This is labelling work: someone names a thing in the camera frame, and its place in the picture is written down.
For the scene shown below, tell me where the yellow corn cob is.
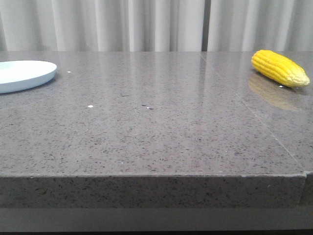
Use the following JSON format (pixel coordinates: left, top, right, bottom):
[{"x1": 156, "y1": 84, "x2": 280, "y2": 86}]
[{"x1": 251, "y1": 50, "x2": 311, "y2": 88}]

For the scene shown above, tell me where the light blue round plate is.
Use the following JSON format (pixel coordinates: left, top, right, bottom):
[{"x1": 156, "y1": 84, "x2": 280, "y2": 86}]
[{"x1": 0, "y1": 60, "x2": 57, "y2": 94}]

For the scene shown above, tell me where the white pleated curtain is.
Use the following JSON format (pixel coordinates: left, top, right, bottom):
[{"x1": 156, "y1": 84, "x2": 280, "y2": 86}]
[{"x1": 0, "y1": 0, "x2": 313, "y2": 51}]

